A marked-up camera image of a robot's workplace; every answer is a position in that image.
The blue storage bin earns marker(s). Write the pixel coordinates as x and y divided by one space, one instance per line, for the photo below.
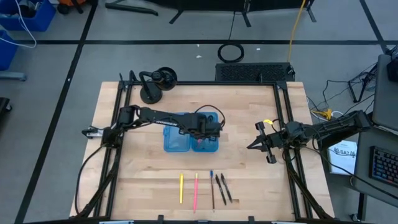
6 53
43 21

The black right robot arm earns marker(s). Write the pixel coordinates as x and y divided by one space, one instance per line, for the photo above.
339 127

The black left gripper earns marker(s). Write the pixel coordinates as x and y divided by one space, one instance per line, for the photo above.
205 124

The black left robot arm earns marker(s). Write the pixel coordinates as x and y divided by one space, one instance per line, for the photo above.
161 119

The black backlit keyboard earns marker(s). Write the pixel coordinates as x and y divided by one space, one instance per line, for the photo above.
385 166

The black desk lamp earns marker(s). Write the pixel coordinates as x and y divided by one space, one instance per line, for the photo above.
151 95

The blue plastic supply box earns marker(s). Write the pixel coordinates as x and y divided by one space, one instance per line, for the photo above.
175 140

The black aluminium rig frame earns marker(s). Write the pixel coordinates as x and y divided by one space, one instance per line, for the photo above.
202 83

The orange shop vacuum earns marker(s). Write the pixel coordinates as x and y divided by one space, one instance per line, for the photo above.
73 2

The black perforated computer case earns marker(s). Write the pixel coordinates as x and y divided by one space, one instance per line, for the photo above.
252 72

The black silver side bracket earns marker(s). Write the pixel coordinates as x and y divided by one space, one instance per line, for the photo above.
93 132

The grey metal base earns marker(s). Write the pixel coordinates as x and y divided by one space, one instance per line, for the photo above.
12 76

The yellow highlighter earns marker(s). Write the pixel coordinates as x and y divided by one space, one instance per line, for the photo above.
181 189

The black pen silver clip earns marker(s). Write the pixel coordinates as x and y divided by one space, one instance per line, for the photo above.
226 188

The pink pencil yellow eraser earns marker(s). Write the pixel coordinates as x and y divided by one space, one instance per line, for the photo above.
195 193

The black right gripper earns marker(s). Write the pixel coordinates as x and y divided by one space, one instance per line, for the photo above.
280 138

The grey desk top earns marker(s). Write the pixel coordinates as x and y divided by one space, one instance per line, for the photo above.
385 99
362 161

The black pen white script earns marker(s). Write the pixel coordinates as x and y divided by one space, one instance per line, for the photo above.
220 189

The white printed paper sheet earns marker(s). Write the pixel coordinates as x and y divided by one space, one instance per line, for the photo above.
339 166

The silver aluminium bar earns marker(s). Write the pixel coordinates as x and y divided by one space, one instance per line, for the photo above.
116 222

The brown pencil blue eraser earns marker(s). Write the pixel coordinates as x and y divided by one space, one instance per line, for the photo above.
212 193

